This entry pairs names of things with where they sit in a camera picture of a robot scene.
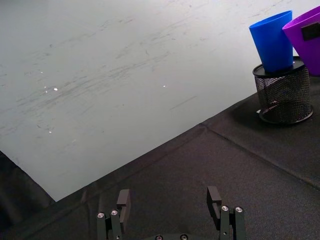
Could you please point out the blue plastic cup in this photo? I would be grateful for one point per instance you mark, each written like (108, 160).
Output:
(272, 42)

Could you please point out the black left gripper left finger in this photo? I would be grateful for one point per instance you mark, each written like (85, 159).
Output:
(123, 212)

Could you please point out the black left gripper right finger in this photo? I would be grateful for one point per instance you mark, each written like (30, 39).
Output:
(225, 220)

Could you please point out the black table cloth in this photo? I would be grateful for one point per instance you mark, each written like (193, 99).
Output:
(190, 180)

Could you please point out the purple plastic cup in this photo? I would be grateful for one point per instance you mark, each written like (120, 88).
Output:
(306, 47)

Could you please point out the black mesh pen holder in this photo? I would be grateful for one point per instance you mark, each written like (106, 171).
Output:
(283, 95)

